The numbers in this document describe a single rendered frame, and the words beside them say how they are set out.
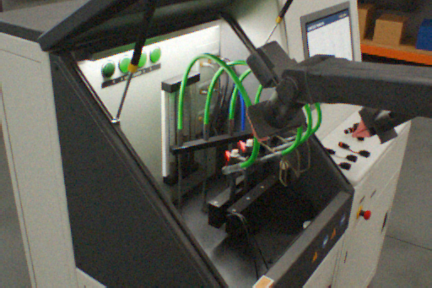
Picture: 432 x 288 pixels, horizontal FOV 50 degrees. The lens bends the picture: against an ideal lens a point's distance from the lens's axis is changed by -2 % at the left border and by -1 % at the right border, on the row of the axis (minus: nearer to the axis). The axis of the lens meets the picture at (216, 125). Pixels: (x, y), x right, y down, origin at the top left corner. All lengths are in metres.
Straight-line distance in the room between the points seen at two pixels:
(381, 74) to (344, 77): 0.06
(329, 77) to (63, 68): 0.67
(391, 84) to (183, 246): 0.63
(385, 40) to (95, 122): 5.71
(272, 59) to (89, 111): 0.49
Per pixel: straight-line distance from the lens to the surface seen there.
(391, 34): 6.53
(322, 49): 1.80
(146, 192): 1.07
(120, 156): 1.08
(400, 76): 0.61
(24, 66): 1.28
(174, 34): 1.38
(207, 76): 1.60
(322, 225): 1.40
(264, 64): 0.81
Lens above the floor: 1.77
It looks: 25 degrees down
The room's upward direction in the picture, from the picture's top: 2 degrees clockwise
